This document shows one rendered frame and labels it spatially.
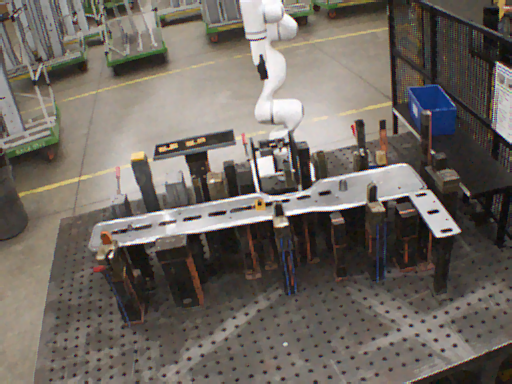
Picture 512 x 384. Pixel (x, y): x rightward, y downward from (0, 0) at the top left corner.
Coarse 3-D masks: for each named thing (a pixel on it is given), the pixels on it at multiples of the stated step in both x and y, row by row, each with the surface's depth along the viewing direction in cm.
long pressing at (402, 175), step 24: (384, 168) 202; (408, 168) 200; (312, 192) 196; (336, 192) 193; (360, 192) 191; (384, 192) 188; (408, 192) 186; (144, 216) 200; (168, 216) 198; (192, 216) 196; (216, 216) 192; (240, 216) 190; (264, 216) 188; (288, 216) 187; (96, 240) 191; (120, 240) 188; (144, 240) 187
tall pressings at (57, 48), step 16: (32, 0) 789; (48, 0) 780; (32, 16) 784; (48, 16) 787; (0, 32) 763; (48, 32) 800; (0, 48) 793; (48, 48) 840; (64, 48) 847; (16, 64) 812; (32, 64) 821
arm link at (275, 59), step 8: (272, 24) 218; (272, 32) 218; (264, 40) 221; (272, 40) 223; (272, 48) 223; (272, 56) 221; (280, 56) 222; (272, 64) 222; (280, 64) 222; (272, 72) 223; (280, 72) 223; (264, 80) 228; (272, 80) 224; (280, 80) 225; (264, 88) 227; (272, 88) 225; (264, 96) 226; (272, 96) 230; (256, 104) 230; (264, 104) 227; (272, 104) 227; (256, 112) 229; (264, 112) 227; (272, 112) 227; (256, 120) 232; (264, 120) 229; (272, 120) 229
